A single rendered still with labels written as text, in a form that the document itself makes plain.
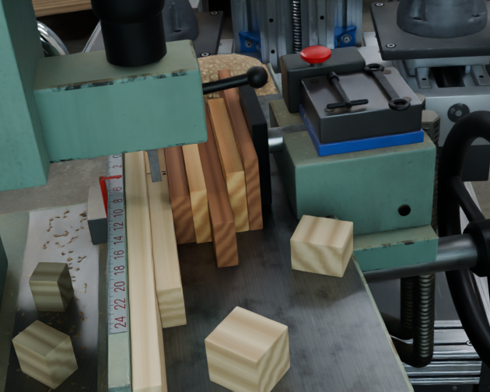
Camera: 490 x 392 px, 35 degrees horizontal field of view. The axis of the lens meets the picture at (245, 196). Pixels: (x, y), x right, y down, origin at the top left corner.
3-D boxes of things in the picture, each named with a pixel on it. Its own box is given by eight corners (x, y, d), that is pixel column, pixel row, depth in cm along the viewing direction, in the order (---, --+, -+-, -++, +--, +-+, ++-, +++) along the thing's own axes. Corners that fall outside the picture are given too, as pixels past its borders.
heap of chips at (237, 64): (278, 93, 97) (276, 65, 95) (166, 108, 96) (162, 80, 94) (265, 64, 105) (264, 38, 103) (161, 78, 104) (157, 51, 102)
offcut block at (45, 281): (36, 311, 81) (27, 280, 79) (47, 291, 84) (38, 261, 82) (64, 312, 81) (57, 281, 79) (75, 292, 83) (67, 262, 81)
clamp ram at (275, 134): (333, 195, 76) (331, 113, 72) (257, 206, 76) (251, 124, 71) (313, 151, 84) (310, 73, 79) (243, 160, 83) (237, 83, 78)
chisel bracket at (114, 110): (211, 158, 68) (201, 68, 64) (48, 180, 67) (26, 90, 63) (202, 120, 75) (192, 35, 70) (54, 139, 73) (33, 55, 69)
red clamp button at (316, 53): (334, 63, 76) (334, 53, 75) (303, 67, 76) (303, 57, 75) (327, 50, 79) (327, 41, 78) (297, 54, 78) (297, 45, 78)
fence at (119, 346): (142, 440, 54) (130, 383, 51) (118, 444, 54) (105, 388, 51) (125, 80, 104) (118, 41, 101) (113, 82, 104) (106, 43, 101)
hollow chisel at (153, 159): (162, 181, 72) (154, 134, 70) (152, 183, 72) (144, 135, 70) (161, 176, 73) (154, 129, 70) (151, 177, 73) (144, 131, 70)
